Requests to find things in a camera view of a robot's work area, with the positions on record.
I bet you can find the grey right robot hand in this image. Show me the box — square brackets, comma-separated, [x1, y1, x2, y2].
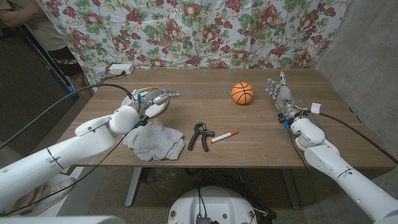
[265, 71, 307, 125]

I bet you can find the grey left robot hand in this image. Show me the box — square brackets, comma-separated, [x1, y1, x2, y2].
[133, 88, 181, 116]

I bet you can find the grey shirt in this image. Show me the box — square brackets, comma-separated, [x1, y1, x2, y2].
[122, 119, 186, 162]

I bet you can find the paper plate with gold rim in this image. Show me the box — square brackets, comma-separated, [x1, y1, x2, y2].
[120, 87, 170, 118]

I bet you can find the black hand grip exerciser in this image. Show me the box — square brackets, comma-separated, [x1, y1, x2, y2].
[187, 122, 215, 153]

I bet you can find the white marker with orange cap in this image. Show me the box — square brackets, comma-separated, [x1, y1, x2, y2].
[210, 129, 240, 144]

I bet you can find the person in beige shirt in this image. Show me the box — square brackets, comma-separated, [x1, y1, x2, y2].
[0, 0, 93, 102]

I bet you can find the small orange basketball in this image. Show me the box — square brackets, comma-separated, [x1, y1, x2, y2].
[231, 82, 254, 105]

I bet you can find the long grey tape strip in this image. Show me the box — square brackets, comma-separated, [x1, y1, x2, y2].
[178, 89, 301, 96]

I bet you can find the white power strip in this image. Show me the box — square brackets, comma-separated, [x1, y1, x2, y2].
[108, 63, 136, 75]

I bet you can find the floral fruit print backdrop cloth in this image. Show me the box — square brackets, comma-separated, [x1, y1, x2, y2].
[37, 0, 351, 91]

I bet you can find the white table leg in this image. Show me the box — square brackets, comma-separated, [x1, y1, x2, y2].
[124, 167, 143, 208]

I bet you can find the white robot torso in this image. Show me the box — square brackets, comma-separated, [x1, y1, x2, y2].
[167, 185, 258, 224]

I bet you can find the person with white sneaker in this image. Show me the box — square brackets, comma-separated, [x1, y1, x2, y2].
[6, 177, 77, 216]

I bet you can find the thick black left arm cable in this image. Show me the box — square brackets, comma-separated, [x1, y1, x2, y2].
[0, 82, 136, 150]

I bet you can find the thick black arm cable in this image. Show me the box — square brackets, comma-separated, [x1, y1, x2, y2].
[319, 111, 398, 165]
[0, 82, 136, 150]

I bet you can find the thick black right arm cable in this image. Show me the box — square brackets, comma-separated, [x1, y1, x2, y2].
[319, 111, 398, 165]

